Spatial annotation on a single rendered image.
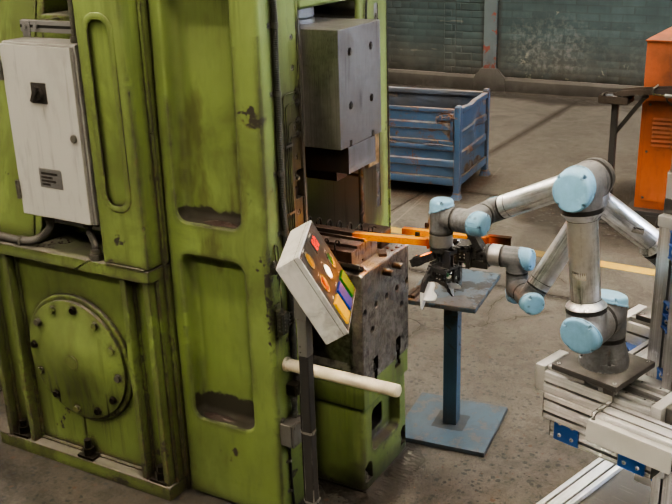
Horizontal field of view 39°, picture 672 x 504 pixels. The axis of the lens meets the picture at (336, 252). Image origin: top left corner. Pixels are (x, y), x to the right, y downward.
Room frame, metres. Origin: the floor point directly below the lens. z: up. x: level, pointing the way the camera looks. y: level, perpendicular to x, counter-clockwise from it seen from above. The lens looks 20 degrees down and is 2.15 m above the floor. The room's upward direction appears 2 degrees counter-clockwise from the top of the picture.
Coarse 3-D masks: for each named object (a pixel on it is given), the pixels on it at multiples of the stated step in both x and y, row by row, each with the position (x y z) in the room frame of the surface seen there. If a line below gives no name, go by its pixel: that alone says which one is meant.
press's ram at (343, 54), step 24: (312, 24) 3.27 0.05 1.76; (336, 24) 3.25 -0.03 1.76; (360, 24) 3.24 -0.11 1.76; (312, 48) 3.15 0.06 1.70; (336, 48) 3.10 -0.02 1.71; (360, 48) 3.23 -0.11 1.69; (312, 72) 3.15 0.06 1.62; (336, 72) 3.10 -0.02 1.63; (360, 72) 3.22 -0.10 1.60; (312, 96) 3.15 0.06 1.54; (336, 96) 3.10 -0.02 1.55; (360, 96) 3.22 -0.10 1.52; (312, 120) 3.15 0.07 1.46; (336, 120) 3.11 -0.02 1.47; (360, 120) 3.22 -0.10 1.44; (312, 144) 3.15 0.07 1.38; (336, 144) 3.11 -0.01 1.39
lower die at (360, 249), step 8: (320, 224) 3.43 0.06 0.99; (320, 232) 3.32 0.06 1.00; (352, 232) 3.30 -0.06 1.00; (344, 240) 3.25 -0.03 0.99; (352, 240) 3.24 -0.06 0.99; (360, 240) 3.23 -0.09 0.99; (336, 248) 3.19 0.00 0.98; (344, 248) 3.19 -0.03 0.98; (352, 248) 3.19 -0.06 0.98; (360, 248) 3.20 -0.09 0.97; (368, 248) 3.25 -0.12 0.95; (376, 248) 3.31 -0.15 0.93; (336, 256) 3.17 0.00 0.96; (344, 256) 3.15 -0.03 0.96; (352, 256) 3.15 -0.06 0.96; (360, 256) 3.20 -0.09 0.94; (368, 256) 3.25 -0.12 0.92
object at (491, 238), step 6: (402, 228) 3.54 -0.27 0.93; (408, 228) 3.54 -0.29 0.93; (414, 228) 3.53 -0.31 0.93; (420, 228) 3.53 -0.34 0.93; (408, 234) 3.52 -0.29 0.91; (414, 234) 3.51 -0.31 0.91; (420, 234) 3.50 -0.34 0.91; (426, 234) 3.49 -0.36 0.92; (456, 234) 3.45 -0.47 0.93; (462, 234) 3.44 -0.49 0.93; (492, 234) 3.40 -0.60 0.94; (486, 240) 3.38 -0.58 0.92; (492, 240) 3.39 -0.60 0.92; (498, 240) 3.37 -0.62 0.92; (504, 240) 3.37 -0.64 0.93; (510, 240) 3.36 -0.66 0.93
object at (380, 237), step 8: (360, 232) 3.27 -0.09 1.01; (368, 232) 3.26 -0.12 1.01; (368, 240) 3.23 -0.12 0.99; (376, 240) 3.21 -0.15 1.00; (384, 240) 3.20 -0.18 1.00; (392, 240) 3.18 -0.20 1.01; (400, 240) 3.16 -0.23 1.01; (408, 240) 3.15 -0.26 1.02; (416, 240) 3.13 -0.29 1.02; (424, 240) 3.12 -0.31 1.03; (456, 240) 3.08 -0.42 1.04
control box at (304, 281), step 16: (304, 224) 2.85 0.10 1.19; (288, 240) 2.77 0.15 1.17; (304, 240) 2.68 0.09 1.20; (320, 240) 2.82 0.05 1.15; (288, 256) 2.59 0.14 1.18; (304, 256) 2.58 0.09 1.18; (320, 256) 2.72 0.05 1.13; (288, 272) 2.53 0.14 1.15; (304, 272) 2.53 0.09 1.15; (320, 272) 2.62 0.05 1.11; (336, 272) 2.77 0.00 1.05; (288, 288) 2.53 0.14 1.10; (304, 288) 2.53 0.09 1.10; (320, 288) 2.53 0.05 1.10; (336, 288) 2.67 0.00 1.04; (304, 304) 2.53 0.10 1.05; (320, 304) 2.53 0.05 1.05; (352, 304) 2.72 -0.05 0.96; (320, 320) 2.53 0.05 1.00; (336, 320) 2.52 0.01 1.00; (320, 336) 2.53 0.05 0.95; (336, 336) 2.52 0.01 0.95
